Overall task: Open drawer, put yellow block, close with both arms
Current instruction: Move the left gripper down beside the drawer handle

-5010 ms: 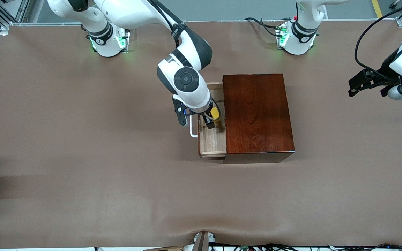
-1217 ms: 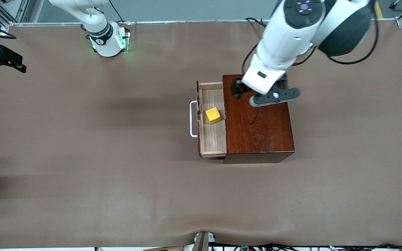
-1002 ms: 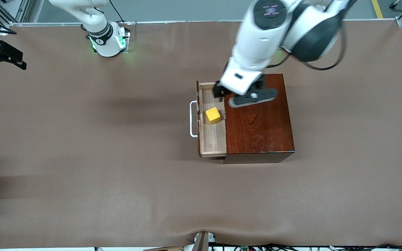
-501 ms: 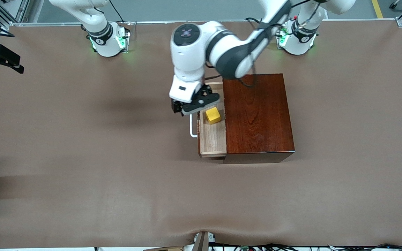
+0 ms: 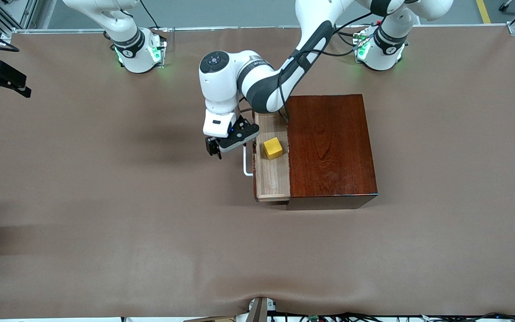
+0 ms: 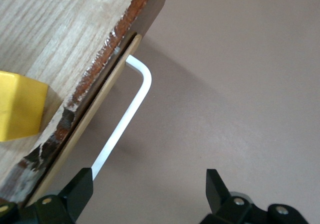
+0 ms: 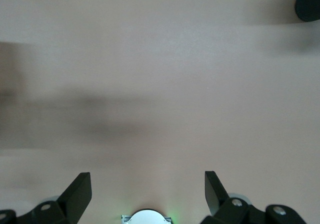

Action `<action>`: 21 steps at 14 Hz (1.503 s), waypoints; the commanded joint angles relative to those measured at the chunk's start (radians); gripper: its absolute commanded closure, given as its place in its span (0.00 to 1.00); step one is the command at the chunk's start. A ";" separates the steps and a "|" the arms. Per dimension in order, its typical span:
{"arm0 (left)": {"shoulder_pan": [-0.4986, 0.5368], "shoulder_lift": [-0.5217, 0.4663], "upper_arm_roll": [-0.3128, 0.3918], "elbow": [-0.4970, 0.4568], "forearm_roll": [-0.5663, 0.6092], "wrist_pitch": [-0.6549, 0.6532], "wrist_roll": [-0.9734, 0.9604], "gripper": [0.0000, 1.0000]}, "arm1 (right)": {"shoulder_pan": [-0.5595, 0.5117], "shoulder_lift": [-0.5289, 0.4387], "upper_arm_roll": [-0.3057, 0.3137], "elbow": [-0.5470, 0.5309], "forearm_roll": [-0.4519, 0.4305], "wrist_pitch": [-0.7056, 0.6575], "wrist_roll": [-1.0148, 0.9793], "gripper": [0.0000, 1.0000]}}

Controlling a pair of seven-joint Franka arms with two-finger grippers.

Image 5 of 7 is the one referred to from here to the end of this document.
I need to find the dark wooden drawer cabinet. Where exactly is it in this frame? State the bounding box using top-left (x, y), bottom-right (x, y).
top-left (284, 94), bottom-right (379, 211)

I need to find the yellow floor tape strip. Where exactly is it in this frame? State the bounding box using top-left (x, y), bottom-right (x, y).
top-left (476, 0), bottom-right (493, 24)

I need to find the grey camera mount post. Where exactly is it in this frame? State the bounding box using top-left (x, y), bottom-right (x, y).
top-left (245, 297), bottom-right (270, 322)

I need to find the wooden drawer white handle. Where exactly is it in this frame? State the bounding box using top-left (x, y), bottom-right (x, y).
top-left (243, 112), bottom-right (292, 203)

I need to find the black arm base cable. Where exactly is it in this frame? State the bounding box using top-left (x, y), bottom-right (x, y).
top-left (333, 22), bottom-right (367, 56)
top-left (139, 0), bottom-right (160, 29)

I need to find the yellow cube block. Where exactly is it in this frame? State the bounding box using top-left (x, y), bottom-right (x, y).
top-left (263, 137), bottom-right (284, 161)

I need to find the brown table cover sheet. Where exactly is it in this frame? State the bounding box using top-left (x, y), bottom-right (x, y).
top-left (0, 25), bottom-right (515, 320)

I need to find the black right arm base cable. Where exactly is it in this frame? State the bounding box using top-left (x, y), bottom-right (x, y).
top-left (139, 0), bottom-right (160, 29)

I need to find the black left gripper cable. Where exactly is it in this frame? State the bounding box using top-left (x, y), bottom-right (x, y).
top-left (277, 11), bottom-right (374, 122)

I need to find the clear table edge strip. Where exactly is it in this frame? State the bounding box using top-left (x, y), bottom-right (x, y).
top-left (0, 23), bottom-right (515, 34)

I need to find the black left arm base cable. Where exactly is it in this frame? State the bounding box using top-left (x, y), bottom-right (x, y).
top-left (333, 22), bottom-right (367, 56)

